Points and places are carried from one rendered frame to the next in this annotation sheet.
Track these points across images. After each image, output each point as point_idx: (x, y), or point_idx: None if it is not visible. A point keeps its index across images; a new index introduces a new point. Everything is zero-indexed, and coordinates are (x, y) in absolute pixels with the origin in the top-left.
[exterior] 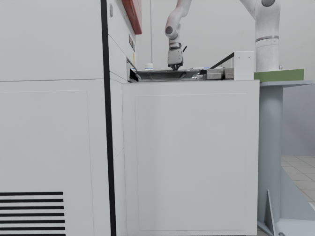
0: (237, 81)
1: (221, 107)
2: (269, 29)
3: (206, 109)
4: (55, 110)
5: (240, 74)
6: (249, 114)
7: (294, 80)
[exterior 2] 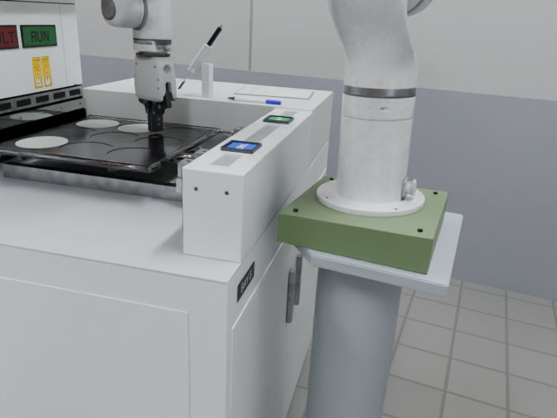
0: (163, 274)
1: (121, 335)
2: (370, 67)
3: (82, 329)
4: None
5: (201, 239)
6: (198, 367)
7: (399, 267)
